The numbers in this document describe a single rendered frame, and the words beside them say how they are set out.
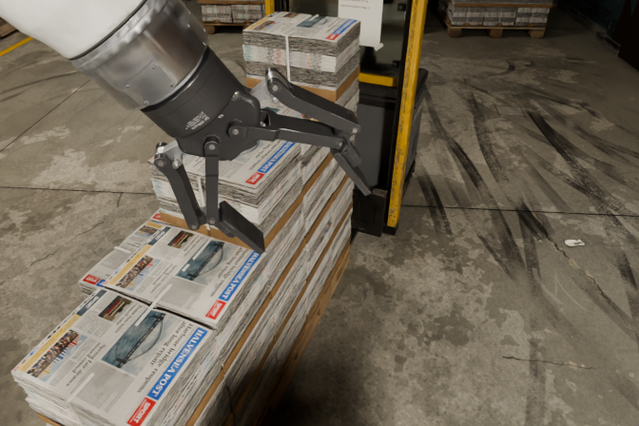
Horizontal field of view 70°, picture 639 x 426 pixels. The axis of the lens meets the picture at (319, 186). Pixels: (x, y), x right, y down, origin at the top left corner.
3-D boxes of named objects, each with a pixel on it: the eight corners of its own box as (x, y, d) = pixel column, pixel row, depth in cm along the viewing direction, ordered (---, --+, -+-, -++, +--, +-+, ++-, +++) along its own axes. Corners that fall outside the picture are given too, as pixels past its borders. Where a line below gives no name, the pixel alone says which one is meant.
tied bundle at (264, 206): (160, 222, 148) (145, 163, 134) (212, 176, 169) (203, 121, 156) (261, 256, 135) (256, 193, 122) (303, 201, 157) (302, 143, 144)
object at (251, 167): (147, 163, 135) (146, 160, 134) (203, 122, 156) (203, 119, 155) (254, 192, 123) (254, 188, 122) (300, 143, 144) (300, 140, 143)
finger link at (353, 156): (325, 126, 43) (352, 110, 43) (350, 159, 46) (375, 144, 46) (328, 136, 42) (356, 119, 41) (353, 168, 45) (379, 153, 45)
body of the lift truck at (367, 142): (291, 198, 296) (285, 83, 250) (321, 157, 338) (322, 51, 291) (395, 223, 275) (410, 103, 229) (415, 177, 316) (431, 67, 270)
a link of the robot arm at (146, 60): (155, 3, 28) (218, 72, 32) (165, -41, 35) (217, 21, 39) (53, 82, 30) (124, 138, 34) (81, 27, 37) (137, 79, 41)
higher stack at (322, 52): (263, 277, 240) (238, 29, 165) (287, 241, 263) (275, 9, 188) (331, 298, 228) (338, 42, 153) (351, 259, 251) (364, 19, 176)
